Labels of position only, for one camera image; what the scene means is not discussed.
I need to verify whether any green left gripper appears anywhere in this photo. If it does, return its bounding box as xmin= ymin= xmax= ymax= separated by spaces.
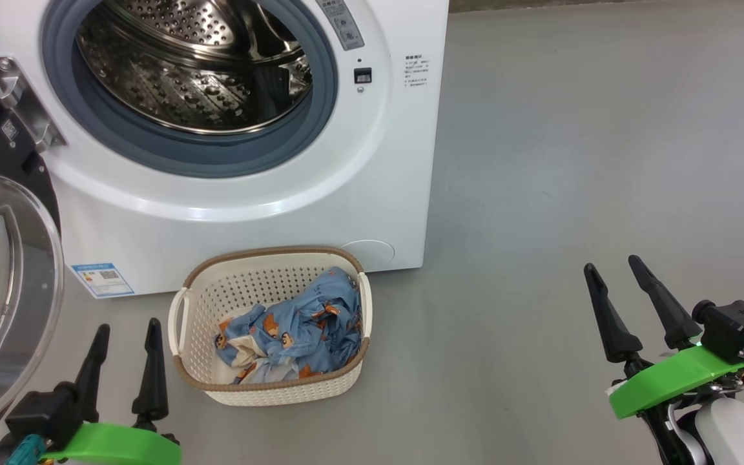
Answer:
xmin=39 ymin=318 xmax=182 ymax=465

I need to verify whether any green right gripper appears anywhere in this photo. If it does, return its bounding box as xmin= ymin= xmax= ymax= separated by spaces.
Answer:
xmin=583 ymin=255 xmax=744 ymax=420

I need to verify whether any white thin garment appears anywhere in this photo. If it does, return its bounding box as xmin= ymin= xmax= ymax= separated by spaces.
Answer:
xmin=217 ymin=347 xmax=302 ymax=386

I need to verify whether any blue bear print garment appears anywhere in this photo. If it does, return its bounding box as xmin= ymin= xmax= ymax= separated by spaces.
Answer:
xmin=214 ymin=267 xmax=365 ymax=386

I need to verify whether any cream perforated laundry basket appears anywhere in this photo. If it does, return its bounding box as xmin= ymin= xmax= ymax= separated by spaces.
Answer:
xmin=167 ymin=245 xmax=373 ymax=408

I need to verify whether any grey rubber door gasket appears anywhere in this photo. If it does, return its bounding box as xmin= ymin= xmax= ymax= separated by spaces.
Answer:
xmin=41 ymin=0 xmax=339 ymax=178

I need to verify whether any silver metal door hinge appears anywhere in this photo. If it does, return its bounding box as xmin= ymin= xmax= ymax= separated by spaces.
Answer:
xmin=0 ymin=57 xmax=68 ymax=154

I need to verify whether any white front-load washing machine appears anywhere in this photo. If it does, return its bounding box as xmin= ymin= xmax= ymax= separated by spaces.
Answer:
xmin=0 ymin=0 xmax=450 ymax=299

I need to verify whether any blue energy label sticker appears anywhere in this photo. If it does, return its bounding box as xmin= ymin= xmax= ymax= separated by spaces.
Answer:
xmin=72 ymin=262 xmax=135 ymax=299

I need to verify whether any round white filter cover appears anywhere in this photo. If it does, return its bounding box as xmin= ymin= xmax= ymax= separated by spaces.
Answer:
xmin=340 ymin=240 xmax=396 ymax=272

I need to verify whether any grey warning sticker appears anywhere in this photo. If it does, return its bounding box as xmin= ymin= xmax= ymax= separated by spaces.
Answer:
xmin=316 ymin=0 xmax=365 ymax=51

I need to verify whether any teal left camera connector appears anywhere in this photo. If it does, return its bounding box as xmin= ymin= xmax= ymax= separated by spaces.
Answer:
xmin=5 ymin=434 xmax=47 ymax=465

